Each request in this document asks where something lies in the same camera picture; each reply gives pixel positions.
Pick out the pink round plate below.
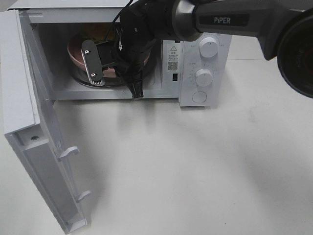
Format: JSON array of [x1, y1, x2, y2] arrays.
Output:
[[67, 34, 150, 78]]

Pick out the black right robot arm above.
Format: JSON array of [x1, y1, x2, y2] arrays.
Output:
[[97, 0, 313, 98]]

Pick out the white microwave oven body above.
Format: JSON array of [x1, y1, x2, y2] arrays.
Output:
[[0, 0, 231, 110]]

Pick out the white warning label sticker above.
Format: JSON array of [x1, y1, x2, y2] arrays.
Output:
[[166, 43, 181, 73]]

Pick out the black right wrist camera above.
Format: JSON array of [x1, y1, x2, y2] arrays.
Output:
[[82, 40, 105, 86]]

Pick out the white microwave knob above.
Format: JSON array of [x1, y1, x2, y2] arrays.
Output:
[[195, 69, 213, 87], [199, 36, 219, 58]]

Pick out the white upper microwave knob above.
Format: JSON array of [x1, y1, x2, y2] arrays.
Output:
[[199, 36, 219, 58]]

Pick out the white lower microwave knob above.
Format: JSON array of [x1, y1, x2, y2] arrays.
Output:
[[195, 69, 213, 87]]

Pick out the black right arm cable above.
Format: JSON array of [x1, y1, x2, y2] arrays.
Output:
[[105, 0, 150, 101]]

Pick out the burger with lettuce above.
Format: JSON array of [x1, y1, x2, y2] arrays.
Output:
[[81, 23, 115, 43]]

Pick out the white microwave door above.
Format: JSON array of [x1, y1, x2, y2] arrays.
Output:
[[0, 10, 90, 234]]

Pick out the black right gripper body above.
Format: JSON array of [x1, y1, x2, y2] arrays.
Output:
[[97, 4, 156, 73]]

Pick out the glass microwave turntable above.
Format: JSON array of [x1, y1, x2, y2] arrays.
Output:
[[70, 66, 152, 88]]

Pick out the round white door release button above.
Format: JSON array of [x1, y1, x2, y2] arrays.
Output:
[[192, 92, 207, 103]]

